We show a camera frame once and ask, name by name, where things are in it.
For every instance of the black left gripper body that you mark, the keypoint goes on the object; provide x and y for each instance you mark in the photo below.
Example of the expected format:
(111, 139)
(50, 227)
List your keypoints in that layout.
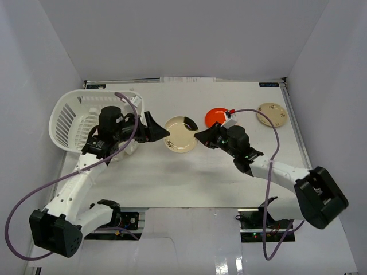
(144, 128)

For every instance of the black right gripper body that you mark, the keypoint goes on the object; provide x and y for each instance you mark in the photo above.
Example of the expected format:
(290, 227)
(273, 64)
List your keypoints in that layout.
(222, 143)

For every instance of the orange round plate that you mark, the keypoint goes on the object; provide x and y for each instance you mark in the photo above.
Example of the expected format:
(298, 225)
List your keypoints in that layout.
(215, 115)

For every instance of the cream round flower plate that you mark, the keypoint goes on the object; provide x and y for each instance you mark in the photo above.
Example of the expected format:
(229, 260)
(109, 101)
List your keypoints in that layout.
(182, 130)

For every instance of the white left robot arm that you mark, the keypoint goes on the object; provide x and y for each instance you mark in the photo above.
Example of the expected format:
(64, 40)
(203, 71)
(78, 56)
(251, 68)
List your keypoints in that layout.
(59, 227)

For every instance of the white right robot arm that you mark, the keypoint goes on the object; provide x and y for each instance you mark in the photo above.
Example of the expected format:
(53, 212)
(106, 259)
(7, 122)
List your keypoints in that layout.
(318, 199)

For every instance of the white plastic basket bin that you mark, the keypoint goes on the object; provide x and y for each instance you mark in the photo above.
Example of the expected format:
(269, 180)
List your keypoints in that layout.
(76, 113)

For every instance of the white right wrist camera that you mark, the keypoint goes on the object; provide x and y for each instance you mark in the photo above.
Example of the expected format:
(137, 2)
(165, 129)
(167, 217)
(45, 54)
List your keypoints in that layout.
(230, 119)

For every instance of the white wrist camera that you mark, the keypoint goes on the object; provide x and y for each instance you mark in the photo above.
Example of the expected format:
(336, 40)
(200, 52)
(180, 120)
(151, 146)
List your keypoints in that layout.
(230, 119)
(136, 100)

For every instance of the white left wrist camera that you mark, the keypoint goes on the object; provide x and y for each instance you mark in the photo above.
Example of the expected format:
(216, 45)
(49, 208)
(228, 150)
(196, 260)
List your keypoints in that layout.
(136, 100)

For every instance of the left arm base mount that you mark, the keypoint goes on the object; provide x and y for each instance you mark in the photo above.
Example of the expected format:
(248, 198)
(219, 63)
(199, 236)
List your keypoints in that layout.
(130, 229)

